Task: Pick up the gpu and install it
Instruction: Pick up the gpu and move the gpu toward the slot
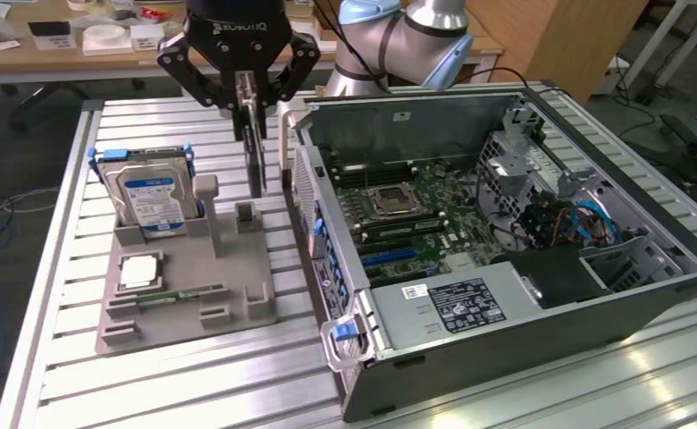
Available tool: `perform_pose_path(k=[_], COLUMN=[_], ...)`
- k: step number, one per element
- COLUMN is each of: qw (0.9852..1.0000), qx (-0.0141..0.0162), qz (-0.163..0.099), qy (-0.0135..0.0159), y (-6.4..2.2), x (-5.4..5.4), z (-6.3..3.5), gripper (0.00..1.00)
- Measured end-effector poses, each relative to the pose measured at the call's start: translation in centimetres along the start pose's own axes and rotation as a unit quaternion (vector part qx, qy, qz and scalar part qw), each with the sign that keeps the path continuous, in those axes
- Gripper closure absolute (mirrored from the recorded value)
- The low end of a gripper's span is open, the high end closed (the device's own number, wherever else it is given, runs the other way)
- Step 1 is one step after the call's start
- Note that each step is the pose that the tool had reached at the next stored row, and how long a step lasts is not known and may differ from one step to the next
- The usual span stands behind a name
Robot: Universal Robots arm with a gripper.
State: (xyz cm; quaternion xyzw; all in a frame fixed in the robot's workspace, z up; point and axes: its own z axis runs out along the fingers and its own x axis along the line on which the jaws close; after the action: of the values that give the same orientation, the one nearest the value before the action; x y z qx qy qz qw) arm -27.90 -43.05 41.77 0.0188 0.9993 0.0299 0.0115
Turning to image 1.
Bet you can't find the perforated silver drive cage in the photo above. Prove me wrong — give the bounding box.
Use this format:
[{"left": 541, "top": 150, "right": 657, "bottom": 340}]
[{"left": 476, "top": 129, "right": 564, "bottom": 224}]

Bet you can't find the black fan shroud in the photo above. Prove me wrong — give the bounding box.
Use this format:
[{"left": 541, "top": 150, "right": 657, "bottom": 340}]
[{"left": 505, "top": 248, "right": 612, "bottom": 310}]

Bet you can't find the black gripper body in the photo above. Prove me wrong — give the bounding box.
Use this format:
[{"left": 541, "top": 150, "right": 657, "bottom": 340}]
[{"left": 181, "top": 0, "right": 293, "bottom": 73}]

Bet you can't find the silver disk bay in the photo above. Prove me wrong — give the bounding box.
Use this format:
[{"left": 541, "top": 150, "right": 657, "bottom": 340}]
[{"left": 577, "top": 234, "right": 683, "bottom": 294}]

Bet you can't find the CPU socket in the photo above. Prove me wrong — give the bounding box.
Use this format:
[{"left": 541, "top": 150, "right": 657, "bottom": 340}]
[{"left": 368, "top": 185, "right": 424, "bottom": 223}]

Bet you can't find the white labelled box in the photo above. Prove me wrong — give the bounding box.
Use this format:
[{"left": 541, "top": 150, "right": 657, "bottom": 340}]
[{"left": 128, "top": 22, "right": 168, "bottom": 53}]

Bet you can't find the black cable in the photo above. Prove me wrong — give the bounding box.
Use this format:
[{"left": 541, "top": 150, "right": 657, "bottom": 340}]
[{"left": 455, "top": 65, "right": 569, "bottom": 95}]

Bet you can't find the graphics card with metal bracket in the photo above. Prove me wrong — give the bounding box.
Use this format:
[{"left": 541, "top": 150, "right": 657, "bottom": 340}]
[{"left": 232, "top": 70, "right": 268, "bottom": 198}]

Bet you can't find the green RAM stick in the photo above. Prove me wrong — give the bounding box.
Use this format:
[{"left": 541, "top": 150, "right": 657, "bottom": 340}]
[{"left": 136, "top": 289, "right": 209, "bottom": 307}]

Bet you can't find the hard disk with blue bracket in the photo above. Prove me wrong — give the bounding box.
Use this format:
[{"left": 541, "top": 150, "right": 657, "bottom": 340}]
[{"left": 84, "top": 143, "right": 197, "bottom": 238}]

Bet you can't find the blue expansion slot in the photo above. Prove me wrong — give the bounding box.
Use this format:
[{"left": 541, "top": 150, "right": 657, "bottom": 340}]
[{"left": 359, "top": 248, "right": 419, "bottom": 267}]

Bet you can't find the wooden desk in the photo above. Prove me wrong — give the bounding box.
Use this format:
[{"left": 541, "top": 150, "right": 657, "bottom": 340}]
[{"left": 0, "top": 0, "right": 504, "bottom": 86}]

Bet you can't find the wooden cabinet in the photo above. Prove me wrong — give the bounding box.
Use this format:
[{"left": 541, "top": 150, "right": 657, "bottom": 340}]
[{"left": 469, "top": 0, "right": 651, "bottom": 102}]

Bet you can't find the blue wire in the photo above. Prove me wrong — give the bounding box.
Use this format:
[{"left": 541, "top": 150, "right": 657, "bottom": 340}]
[{"left": 567, "top": 200, "right": 617, "bottom": 247}]

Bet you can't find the silver CPU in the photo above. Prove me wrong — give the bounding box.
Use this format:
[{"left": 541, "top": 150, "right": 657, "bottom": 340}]
[{"left": 117, "top": 257, "right": 160, "bottom": 288}]

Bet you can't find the open dark PC case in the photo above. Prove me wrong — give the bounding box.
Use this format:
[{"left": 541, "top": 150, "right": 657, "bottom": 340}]
[{"left": 276, "top": 80, "right": 697, "bottom": 425}]

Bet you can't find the black chair base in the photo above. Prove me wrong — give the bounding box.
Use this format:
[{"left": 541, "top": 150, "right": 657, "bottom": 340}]
[{"left": 0, "top": 78, "right": 147, "bottom": 133}]

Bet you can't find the red wire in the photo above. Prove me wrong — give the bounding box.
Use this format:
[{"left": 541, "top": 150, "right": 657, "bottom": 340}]
[{"left": 548, "top": 207, "right": 565, "bottom": 245}]

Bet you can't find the grey power supply unit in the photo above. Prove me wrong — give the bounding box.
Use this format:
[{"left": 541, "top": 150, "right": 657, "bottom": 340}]
[{"left": 368, "top": 261, "right": 544, "bottom": 352}]

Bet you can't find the grey parts rack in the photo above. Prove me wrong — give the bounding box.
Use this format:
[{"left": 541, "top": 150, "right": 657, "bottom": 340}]
[{"left": 95, "top": 175, "right": 281, "bottom": 358}]

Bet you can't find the green motherboard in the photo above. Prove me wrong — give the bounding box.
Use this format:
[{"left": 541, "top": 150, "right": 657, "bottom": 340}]
[{"left": 323, "top": 154, "right": 516, "bottom": 290}]

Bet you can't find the white desk frame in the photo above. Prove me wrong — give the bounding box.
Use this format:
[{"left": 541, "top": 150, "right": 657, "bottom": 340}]
[{"left": 620, "top": 0, "right": 697, "bottom": 122}]

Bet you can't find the white box with black top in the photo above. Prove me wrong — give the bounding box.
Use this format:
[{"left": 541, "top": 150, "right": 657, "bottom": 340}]
[{"left": 28, "top": 21, "right": 79, "bottom": 51}]

